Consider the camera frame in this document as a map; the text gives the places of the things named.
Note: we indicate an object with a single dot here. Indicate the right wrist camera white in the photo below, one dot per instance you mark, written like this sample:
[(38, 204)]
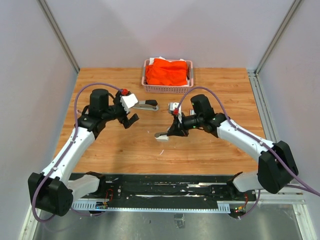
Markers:
[(174, 108)]

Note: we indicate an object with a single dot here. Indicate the pink plastic basket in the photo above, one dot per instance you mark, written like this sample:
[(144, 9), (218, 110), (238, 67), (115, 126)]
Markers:
[(165, 89)]

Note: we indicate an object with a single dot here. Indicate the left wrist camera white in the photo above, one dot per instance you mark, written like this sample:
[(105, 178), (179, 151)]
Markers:
[(128, 102)]

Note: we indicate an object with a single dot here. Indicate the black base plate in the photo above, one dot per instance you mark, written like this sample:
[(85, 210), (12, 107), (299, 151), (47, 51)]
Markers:
[(168, 189)]

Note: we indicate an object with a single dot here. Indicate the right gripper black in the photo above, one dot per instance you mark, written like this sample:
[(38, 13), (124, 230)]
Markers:
[(177, 128)]

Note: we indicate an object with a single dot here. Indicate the black silver stapler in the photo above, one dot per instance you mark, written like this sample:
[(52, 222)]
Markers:
[(149, 105)]

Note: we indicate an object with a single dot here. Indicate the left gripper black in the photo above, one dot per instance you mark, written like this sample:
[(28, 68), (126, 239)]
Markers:
[(124, 119)]

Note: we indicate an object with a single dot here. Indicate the grey slotted cable duct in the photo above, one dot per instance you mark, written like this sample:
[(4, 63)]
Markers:
[(203, 207)]

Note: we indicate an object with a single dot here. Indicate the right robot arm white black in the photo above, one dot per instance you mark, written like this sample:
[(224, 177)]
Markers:
[(276, 164)]

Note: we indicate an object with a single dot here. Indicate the orange cloth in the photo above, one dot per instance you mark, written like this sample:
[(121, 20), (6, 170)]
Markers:
[(166, 73)]

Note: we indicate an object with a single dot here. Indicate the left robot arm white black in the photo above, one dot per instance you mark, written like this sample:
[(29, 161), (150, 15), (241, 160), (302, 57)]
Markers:
[(51, 190)]

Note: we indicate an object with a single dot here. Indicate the white paper in basket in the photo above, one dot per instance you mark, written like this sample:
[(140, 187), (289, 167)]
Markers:
[(152, 59)]

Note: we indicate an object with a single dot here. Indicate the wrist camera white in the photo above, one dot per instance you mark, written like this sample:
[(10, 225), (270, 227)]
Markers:
[(174, 108), (128, 102)]

